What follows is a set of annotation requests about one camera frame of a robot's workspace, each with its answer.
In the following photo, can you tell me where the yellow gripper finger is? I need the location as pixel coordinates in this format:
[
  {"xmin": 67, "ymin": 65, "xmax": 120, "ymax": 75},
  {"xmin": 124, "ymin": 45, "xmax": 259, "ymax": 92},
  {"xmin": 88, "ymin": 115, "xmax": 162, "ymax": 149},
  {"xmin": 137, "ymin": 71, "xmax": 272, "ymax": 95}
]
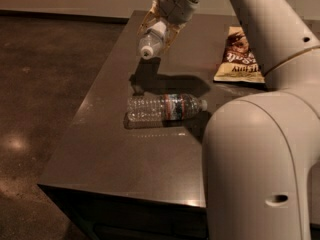
[
  {"xmin": 137, "ymin": 7, "xmax": 160, "ymax": 35},
  {"xmin": 164, "ymin": 22, "xmax": 185, "ymax": 51}
]

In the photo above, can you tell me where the blue plastic water bottle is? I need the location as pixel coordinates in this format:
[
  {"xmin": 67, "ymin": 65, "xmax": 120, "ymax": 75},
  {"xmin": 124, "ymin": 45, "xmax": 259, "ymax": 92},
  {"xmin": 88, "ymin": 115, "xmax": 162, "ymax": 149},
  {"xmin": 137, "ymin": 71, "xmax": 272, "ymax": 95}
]
[{"xmin": 138, "ymin": 21, "xmax": 167, "ymax": 60}]

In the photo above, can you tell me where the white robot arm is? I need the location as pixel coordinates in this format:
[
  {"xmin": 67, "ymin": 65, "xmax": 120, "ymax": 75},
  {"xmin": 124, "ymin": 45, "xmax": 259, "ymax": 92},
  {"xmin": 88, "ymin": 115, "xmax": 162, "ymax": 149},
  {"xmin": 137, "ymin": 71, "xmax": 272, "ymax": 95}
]
[{"xmin": 202, "ymin": 0, "xmax": 320, "ymax": 240}]

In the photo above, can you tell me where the clear ribbed water bottle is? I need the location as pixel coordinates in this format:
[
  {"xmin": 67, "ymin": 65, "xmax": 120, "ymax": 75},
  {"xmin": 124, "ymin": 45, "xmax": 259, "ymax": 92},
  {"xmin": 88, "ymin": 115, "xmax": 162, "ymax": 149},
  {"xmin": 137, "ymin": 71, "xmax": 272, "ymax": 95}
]
[{"xmin": 127, "ymin": 93, "xmax": 208, "ymax": 122}]

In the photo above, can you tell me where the chips bag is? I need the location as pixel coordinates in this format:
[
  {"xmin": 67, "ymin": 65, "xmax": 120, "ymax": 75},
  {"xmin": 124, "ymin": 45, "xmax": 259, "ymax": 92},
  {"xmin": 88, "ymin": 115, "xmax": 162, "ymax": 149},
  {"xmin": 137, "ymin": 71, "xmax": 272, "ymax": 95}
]
[{"xmin": 214, "ymin": 26, "xmax": 264, "ymax": 83}]

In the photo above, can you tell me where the dark counter cabinet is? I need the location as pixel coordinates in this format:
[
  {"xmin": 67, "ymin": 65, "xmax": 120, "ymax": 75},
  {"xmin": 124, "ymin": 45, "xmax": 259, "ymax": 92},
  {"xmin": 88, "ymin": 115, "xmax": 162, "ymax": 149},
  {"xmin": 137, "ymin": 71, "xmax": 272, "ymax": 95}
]
[{"xmin": 40, "ymin": 184, "xmax": 209, "ymax": 240}]

